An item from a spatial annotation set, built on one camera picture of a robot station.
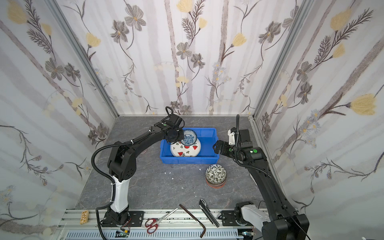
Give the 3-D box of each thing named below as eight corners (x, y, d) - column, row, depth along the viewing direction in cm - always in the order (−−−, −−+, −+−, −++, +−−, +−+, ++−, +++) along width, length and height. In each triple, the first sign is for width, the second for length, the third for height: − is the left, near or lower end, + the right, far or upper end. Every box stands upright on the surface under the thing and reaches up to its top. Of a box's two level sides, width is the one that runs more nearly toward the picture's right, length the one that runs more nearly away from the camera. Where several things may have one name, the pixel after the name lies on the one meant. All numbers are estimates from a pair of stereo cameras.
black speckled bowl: (205, 187, 87) (206, 181, 79) (204, 171, 93) (205, 164, 85) (224, 187, 87) (227, 181, 79) (222, 171, 93) (225, 164, 85)
